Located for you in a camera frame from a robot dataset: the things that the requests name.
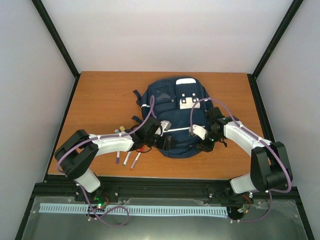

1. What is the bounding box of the navy blue backpack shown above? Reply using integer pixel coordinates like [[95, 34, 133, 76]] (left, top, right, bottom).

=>
[[133, 76, 214, 159]]

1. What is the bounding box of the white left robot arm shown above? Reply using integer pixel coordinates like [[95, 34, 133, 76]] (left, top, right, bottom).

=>
[[54, 116, 177, 202]]

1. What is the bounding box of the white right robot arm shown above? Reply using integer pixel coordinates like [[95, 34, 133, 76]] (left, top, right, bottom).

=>
[[189, 107, 293, 194]]

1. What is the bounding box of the red cap white marker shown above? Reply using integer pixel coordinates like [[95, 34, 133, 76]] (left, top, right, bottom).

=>
[[130, 146, 145, 170]]

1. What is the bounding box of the teal cap white marker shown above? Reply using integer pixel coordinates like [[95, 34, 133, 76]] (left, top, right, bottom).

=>
[[123, 151, 132, 166]]

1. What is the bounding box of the purple cap white marker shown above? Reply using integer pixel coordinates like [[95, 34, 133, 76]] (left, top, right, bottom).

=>
[[116, 151, 120, 164]]

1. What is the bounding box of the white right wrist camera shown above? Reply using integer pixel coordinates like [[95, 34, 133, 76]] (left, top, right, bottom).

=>
[[189, 124, 208, 140]]

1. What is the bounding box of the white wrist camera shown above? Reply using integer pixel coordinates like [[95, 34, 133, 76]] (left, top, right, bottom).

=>
[[189, 124, 208, 140], [159, 120, 172, 136]]

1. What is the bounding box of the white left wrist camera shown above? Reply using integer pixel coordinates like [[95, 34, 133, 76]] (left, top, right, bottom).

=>
[[159, 120, 172, 136]]

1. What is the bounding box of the black aluminium frame rail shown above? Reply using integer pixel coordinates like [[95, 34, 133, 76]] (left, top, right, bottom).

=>
[[32, 174, 301, 208]]

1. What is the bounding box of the light blue cable duct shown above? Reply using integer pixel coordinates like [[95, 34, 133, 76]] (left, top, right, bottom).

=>
[[38, 203, 228, 218]]

